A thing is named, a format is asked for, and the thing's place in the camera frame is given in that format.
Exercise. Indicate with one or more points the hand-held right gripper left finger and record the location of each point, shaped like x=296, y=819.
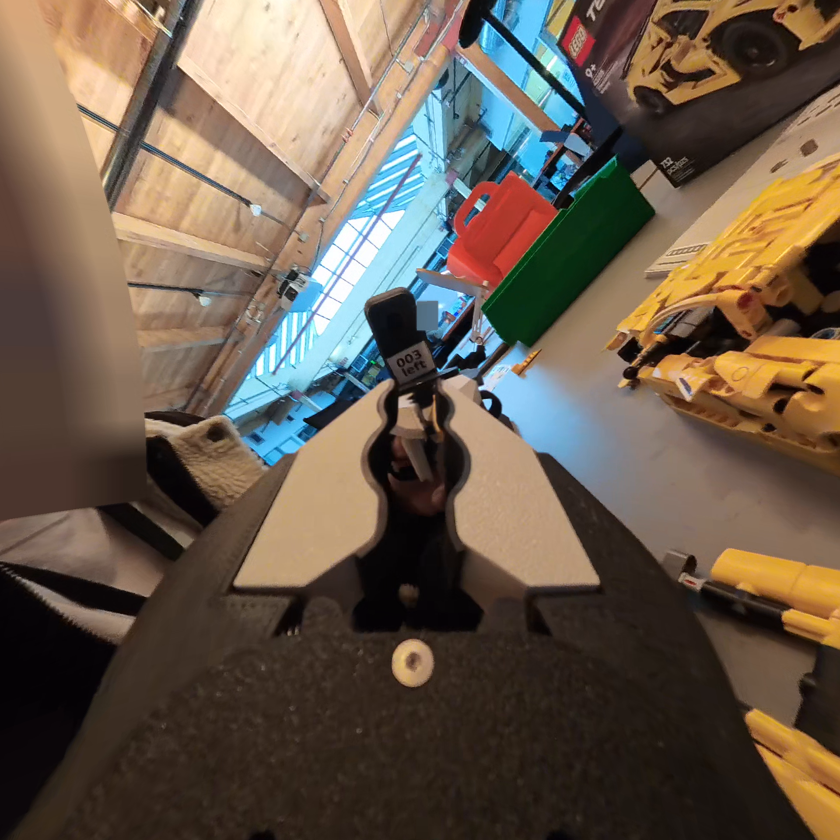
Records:
x=308, y=512

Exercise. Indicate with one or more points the red plastic carry case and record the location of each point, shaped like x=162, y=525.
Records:
x=505, y=229

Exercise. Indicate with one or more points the green storage bin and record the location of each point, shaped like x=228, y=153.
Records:
x=571, y=262

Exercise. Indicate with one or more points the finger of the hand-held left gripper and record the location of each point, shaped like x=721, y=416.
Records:
x=408, y=420
x=469, y=388

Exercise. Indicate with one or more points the yellow brick rear subassembly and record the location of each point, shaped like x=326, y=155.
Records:
x=754, y=577

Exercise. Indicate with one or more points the person's left hand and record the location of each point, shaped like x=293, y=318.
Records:
x=420, y=499

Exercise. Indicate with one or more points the open instruction booklet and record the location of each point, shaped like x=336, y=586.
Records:
x=827, y=111

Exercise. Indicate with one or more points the ceiling mounted device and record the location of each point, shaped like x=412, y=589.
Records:
x=293, y=285

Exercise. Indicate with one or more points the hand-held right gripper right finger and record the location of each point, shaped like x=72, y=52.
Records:
x=518, y=518

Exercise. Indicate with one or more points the black pole stand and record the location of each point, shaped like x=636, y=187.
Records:
x=518, y=49

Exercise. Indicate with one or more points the dark toy car set box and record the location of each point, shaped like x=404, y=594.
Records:
x=722, y=131

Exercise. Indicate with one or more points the wooden document stand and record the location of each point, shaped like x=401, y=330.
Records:
x=453, y=282

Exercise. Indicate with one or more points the yellow brick car model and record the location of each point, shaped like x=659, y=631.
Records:
x=754, y=262

